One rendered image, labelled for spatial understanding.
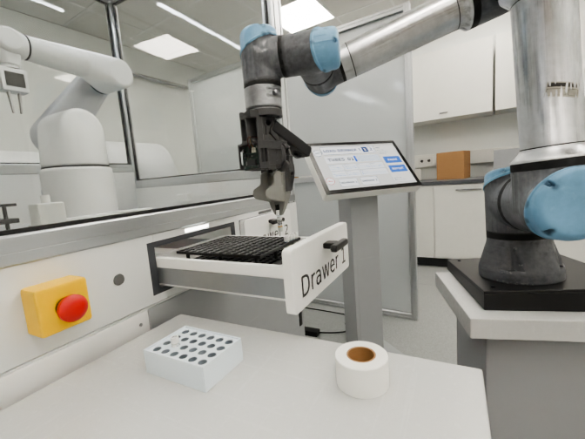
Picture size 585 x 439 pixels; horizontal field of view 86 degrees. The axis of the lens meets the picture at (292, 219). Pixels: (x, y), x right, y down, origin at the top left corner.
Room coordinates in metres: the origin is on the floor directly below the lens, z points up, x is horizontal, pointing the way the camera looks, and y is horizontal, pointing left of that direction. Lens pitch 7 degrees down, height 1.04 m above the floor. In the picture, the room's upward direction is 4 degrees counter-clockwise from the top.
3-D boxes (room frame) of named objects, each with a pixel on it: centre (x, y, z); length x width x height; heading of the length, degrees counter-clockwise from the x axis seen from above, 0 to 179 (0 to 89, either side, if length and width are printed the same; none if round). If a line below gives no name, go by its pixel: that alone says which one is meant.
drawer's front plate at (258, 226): (1.04, 0.08, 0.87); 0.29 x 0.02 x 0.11; 152
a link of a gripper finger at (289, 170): (0.65, 0.01, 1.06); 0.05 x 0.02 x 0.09; 42
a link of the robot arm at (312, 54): (0.65, -0.06, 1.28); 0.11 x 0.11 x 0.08; 76
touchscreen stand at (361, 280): (1.52, -0.35, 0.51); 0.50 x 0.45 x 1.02; 21
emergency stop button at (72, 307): (0.45, 0.34, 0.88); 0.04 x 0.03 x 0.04; 152
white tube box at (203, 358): (0.46, 0.17, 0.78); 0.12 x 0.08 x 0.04; 61
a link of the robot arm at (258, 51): (0.66, 0.04, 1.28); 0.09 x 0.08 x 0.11; 76
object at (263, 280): (0.71, 0.13, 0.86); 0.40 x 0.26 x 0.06; 62
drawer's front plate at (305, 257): (0.61, -0.05, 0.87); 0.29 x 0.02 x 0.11; 152
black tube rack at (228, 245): (0.71, 0.12, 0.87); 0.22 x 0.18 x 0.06; 62
